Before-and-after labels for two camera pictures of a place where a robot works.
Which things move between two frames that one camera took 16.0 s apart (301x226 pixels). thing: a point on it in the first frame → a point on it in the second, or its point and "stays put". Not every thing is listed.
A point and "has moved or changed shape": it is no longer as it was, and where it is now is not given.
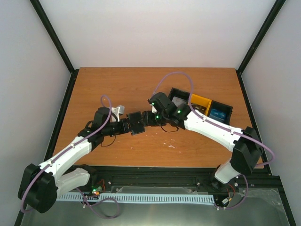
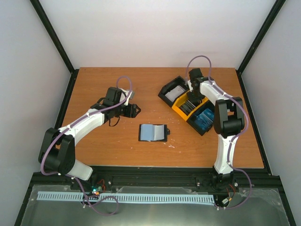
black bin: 178,93 → 177,81
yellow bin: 203,101 has moved or changed shape
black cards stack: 201,108 has moved or changed shape
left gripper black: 124,128 → 130,112
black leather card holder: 136,123 → 153,133
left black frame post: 47,24 stays put
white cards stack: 177,101 → 171,94
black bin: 215,104 has moved or changed shape
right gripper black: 148,121 → 193,100
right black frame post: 268,21 stays put
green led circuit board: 96,191 stays put
